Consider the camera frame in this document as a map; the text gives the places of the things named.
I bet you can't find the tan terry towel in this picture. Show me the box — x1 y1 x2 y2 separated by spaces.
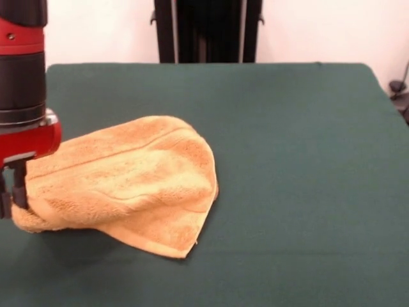
12 115 220 259

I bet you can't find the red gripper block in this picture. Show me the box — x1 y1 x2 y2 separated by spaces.
0 118 63 220

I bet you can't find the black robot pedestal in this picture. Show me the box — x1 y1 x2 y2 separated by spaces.
150 0 266 64

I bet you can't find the dark green table cloth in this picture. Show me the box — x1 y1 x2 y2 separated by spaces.
0 62 409 307

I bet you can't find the black floor object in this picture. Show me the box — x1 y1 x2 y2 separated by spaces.
392 92 409 126

